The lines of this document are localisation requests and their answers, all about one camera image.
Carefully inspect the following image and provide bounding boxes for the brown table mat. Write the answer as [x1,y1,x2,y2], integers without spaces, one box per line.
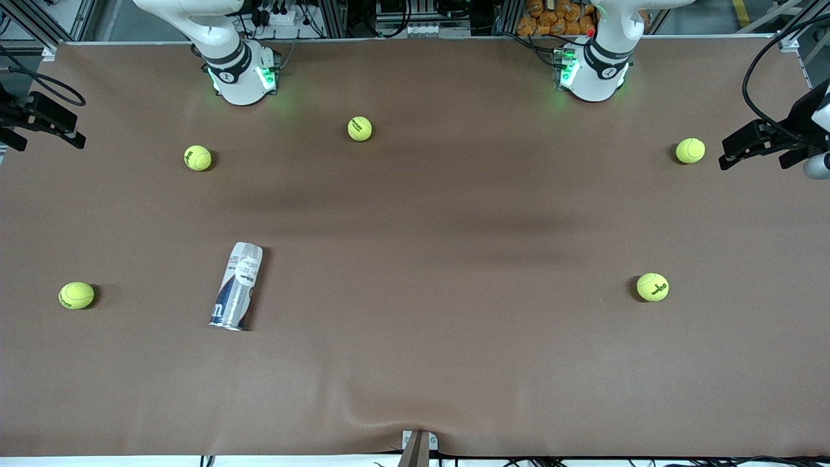
[0,38,830,458]

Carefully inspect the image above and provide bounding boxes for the aluminium frame rail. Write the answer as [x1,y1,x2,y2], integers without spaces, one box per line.
[0,0,98,53]
[775,0,830,85]

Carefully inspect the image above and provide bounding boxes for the clear Wilson tennis ball can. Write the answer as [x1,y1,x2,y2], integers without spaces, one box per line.
[209,242,264,331]

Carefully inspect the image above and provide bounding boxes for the white plug strip black plugs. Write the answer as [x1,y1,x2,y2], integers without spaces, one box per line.
[258,5,300,27]

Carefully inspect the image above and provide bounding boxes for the white power strip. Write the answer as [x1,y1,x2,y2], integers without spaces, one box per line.
[376,23,471,38]

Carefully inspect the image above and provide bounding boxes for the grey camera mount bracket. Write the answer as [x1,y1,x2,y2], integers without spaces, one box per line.
[397,430,439,467]

